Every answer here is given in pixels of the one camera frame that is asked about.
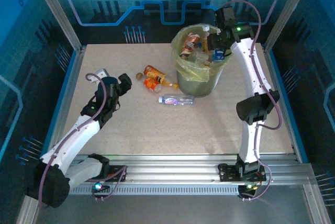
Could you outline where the orange juice bottle black label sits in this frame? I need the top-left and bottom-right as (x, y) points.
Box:
(143, 64), (179, 90)

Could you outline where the right LED circuit board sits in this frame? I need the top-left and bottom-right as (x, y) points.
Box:
(237, 182), (259, 192)

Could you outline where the left LED circuit board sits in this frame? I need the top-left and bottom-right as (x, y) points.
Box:
(92, 182), (111, 194)

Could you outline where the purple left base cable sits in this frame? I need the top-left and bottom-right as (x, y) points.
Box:
(91, 165), (128, 201)

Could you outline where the aluminium table side rail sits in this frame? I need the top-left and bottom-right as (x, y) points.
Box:
(263, 44), (309, 163)
(43, 46), (87, 163)

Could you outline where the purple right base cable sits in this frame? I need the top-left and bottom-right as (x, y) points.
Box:
(239, 165), (273, 201)

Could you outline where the yellow plastic bin liner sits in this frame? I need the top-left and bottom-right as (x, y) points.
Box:
(171, 24), (231, 83)

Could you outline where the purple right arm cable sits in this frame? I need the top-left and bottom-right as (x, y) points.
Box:
(222, 0), (282, 167)

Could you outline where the clear bottle purple label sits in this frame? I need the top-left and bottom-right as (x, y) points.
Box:
(158, 93), (196, 106)

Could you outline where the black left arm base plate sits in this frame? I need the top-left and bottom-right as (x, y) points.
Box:
(103, 165), (128, 183)

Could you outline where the led circuit board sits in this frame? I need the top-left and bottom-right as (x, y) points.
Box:
(237, 182), (259, 192)
(92, 182), (111, 194)

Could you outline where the grey metal base panel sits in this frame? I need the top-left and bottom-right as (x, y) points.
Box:
(33, 195), (327, 224)

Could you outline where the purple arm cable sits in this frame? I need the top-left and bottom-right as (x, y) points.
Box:
(222, 0), (282, 167)
(38, 73), (108, 209)

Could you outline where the aluminium frame cross rail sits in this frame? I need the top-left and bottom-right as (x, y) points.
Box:
(31, 153), (319, 196)

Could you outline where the aluminium frame post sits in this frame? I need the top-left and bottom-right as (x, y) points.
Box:
(28, 0), (88, 53)
(262, 0), (314, 52)

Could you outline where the grey metal bin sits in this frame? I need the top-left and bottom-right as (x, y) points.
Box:
(176, 61), (227, 98)

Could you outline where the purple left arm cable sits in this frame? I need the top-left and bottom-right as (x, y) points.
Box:
(38, 73), (108, 209)

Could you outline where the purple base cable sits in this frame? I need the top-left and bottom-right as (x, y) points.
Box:
(91, 165), (128, 201)
(239, 165), (273, 201)

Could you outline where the clear bottle blue label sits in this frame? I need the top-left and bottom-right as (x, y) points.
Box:
(211, 48), (226, 62)

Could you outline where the brown label bottle white cap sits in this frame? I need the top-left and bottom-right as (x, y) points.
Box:
(179, 32), (202, 61)

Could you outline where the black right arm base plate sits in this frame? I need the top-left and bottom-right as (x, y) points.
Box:
(218, 163), (267, 183)

